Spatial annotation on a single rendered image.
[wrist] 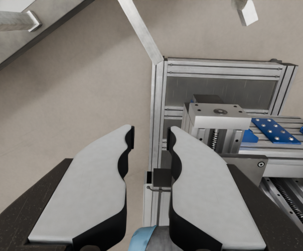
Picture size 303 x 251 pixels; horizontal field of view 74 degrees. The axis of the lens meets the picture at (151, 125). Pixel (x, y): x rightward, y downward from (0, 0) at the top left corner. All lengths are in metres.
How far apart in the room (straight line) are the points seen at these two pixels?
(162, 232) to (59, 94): 1.39
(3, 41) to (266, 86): 1.33
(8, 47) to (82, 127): 0.98
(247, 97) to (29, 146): 1.74
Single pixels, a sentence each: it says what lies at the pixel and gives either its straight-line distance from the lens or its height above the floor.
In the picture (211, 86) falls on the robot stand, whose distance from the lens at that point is 1.32.
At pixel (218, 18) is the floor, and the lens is 1.48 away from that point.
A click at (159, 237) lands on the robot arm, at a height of 1.20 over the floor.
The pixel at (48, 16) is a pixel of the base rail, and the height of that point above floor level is 0.70.
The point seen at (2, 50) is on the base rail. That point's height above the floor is 0.70.
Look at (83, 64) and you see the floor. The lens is 1.53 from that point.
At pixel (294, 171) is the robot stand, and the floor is 0.95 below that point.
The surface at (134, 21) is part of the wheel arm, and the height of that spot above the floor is 0.86.
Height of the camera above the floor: 1.43
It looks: 63 degrees down
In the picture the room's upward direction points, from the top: 178 degrees counter-clockwise
